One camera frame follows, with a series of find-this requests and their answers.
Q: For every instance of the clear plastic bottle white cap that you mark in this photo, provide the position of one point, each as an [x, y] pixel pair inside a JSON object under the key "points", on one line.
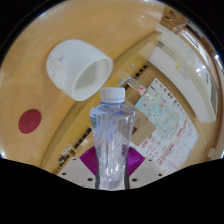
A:
{"points": [[112, 133]]}

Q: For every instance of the small clear plastic bottle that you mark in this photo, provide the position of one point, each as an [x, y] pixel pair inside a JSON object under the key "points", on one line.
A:
{"points": [[128, 82]]}

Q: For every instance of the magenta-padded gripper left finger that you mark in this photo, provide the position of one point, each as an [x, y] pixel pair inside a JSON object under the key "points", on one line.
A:
{"points": [[77, 172]]}

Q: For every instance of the white ceramic mug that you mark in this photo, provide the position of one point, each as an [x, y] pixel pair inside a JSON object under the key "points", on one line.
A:
{"points": [[66, 66]]}

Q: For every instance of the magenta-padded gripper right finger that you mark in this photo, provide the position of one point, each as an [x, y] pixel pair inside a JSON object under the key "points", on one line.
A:
{"points": [[146, 171]]}

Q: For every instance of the white door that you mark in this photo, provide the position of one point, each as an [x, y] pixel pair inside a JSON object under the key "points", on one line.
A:
{"points": [[186, 70]]}

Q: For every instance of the flat round red coaster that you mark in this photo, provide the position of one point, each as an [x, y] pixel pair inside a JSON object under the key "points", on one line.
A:
{"points": [[30, 121]]}

